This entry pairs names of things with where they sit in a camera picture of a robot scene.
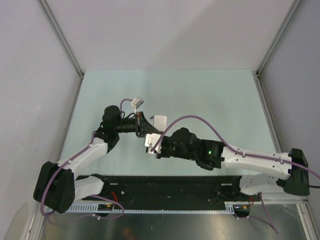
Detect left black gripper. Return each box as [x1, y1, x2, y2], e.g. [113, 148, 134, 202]
[114, 111, 159, 138]

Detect red white remote control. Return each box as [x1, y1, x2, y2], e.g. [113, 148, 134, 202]
[152, 115, 167, 132]

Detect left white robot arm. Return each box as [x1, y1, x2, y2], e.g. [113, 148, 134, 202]
[33, 105, 167, 214]

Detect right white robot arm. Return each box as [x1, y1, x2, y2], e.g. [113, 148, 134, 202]
[145, 127, 310, 201]

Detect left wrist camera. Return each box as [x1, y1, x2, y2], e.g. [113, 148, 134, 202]
[131, 97, 144, 113]

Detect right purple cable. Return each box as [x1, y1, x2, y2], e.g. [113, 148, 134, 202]
[149, 114, 320, 235]

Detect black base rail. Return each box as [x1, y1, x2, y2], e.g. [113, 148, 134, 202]
[99, 175, 261, 210]

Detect slotted cable duct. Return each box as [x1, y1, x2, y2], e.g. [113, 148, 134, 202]
[67, 201, 251, 215]

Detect left aluminium frame post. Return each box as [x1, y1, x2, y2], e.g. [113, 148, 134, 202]
[37, 0, 85, 78]

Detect aluminium frame post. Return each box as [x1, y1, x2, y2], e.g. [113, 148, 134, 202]
[37, 0, 85, 78]
[254, 0, 305, 78]

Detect right aluminium frame post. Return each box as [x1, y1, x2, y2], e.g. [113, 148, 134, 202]
[254, 0, 305, 78]

